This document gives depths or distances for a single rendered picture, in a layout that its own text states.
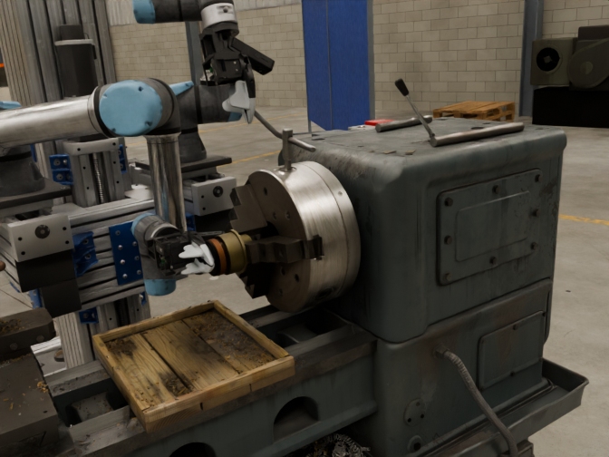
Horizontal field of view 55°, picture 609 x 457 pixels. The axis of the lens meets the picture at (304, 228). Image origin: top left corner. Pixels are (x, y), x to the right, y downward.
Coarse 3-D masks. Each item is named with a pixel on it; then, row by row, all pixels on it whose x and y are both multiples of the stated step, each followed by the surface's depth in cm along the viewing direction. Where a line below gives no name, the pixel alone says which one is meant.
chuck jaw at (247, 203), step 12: (240, 192) 126; (252, 192) 127; (240, 204) 125; (252, 204) 126; (240, 216) 124; (252, 216) 125; (264, 216) 126; (228, 228) 123; (240, 228) 122; (252, 228) 124; (264, 228) 126
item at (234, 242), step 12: (216, 240) 118; (228, 240) 118; (240, 240) 118; (252, 240) 121; (216, 252) 116; (228, 252) 117; (240, 252) 118; (216, 264) 116; (228, 264) 118; (240, 264) 119
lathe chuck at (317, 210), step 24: (264, 192) 124; (288, 192) 115; (312, 192) 117; (288, 216) 118; (312, 216) 114; (336, 216) 117; (336, 240) 116; (288, 264) 121; (312, 264) 114; (336, 264) 117; (288, 288) 124; (312, 288) 117; (336, 288) 122; (288, 312) 126
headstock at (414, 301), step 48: (336, 144) 137; (384, 144) 133; (480, 144) 127; (528, 144) 133; (384, 192) 115; (432, 192) 122; (480, 192) 129; (528, 192) 138; (384, 240) 118; (432, 240) 125; (480, 240) 132; (528, 240) 142; (384, 288) 121; (432, 288) 128; (480, 288) 138; (384, 336) 125
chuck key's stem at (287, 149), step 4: (284, 128) 119; (288, 128) 119; (284, 132) 119; (288, 132) 118; (292, 132) 119; (284, 136) 119; (288, 136) 119; (292, 136) 119; (284, 140) 119; (284, 144) 119; (288, 144) 119; (292, 144) 120; (284, 148) 120; (288, 148) 120; (292, 148) 120; (284, 152) 120; (288, 152) 120; (292, 152) 120; (284, 156) 120; (288, 156) 120; (292, 156) 121; (288, 160) 121; (288, 164) 121; (288, 168) 122
